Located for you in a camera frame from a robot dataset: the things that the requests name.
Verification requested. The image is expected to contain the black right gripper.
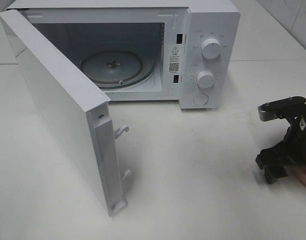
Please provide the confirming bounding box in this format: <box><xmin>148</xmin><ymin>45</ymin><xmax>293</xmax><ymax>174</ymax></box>
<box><xmin>255</xmin><ymin>112</ymin><xmax>306</xmax><ymax>185</ymax></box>

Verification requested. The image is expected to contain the pink round plate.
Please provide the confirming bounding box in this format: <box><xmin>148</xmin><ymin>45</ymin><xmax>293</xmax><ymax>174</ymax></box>
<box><xmin>286</xmin><ymin>166</ymin><xmax>306</xmax><ymax>187</ymax></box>

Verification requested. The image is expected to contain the white microwave door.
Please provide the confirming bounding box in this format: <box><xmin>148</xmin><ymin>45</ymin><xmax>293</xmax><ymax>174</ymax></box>
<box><xmin>0</xmin><ymin>10</ymin><xmax>131</xmax><ymax>215</ymax></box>

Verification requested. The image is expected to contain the lower white timer knob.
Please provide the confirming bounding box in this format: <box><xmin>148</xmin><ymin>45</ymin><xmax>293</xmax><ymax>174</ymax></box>
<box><xmin>196</xmin><ymin>70</ymin><xmax>215</xmax><ymax>89</ymax></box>

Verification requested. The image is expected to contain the upper white power knob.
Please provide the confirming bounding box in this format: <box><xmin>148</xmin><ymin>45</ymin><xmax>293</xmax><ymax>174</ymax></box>
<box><xmin>200</xmin><ymin>36</ymin><xmax>222</xmax><ymax>60</ymax></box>

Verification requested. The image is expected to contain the white warning label sticker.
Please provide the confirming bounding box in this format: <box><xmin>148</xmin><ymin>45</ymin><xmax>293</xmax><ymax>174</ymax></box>
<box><xmin>167</xmin><ymin>44</ymin><xmax>182</xmax><ymax>74</ymax></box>

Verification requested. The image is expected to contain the white microwave oven body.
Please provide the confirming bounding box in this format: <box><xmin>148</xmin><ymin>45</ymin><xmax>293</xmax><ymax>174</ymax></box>
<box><xmin>5</xmin><ymin>0</ymin><xmax>240</xmax><ymax>109</ymax></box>

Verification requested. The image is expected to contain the glass microwave turntable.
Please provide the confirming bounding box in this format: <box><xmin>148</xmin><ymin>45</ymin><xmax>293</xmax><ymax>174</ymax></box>
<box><xmin>81</xmin><ymin>50</ymin><xmax>156</xmax><ymax>90</ymax></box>

